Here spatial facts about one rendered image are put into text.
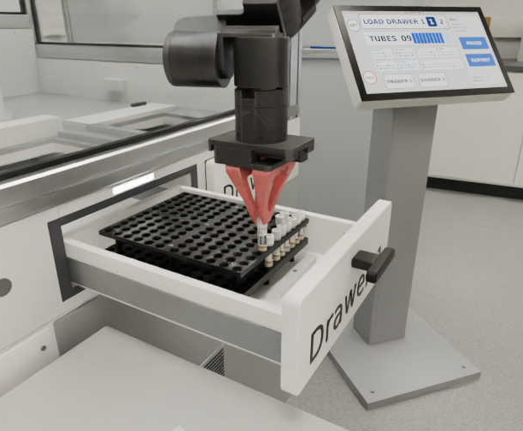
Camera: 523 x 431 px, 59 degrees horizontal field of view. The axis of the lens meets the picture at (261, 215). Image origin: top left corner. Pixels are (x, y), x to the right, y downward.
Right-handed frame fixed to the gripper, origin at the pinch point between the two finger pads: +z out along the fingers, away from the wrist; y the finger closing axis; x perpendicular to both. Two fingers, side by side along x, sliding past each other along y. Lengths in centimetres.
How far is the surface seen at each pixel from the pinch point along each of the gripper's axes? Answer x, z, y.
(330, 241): -14.0, 8.3, -3.5
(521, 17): -369, -28, -9
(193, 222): -2.4, 4.3, 12.0
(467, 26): -120, -21, -4
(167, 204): -5.8, 4.2, 19.6
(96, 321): 7.1, 18.4, 23.2
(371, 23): -96, -22, 18
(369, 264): -1.1, 3.6, -12.9
